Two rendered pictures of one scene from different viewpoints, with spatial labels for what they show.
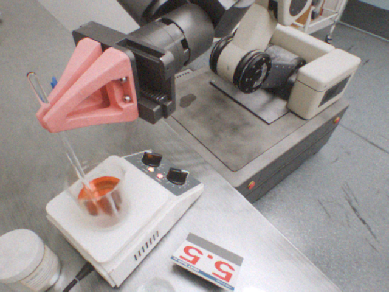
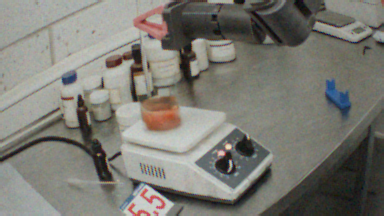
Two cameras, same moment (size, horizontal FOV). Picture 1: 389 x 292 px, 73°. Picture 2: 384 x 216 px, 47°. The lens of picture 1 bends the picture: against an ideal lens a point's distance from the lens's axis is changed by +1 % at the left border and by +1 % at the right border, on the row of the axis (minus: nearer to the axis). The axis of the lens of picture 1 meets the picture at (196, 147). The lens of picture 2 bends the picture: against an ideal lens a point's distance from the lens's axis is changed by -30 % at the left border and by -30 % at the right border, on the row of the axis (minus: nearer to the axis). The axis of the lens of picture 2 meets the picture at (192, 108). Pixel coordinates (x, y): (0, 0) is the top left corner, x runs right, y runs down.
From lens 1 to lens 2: 0.75 m
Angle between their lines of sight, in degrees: 74
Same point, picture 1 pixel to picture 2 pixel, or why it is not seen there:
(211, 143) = not seen: outside the picture
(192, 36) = (224, 16)
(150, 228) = (157, 157)
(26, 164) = (242, 112)
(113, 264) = (126, 147)
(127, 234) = (142, 137)
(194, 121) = not seen: outside the picture
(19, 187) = not seen: hidden behind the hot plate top
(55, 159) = (253, 121)
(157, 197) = (179, 142)
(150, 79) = (178, 24)
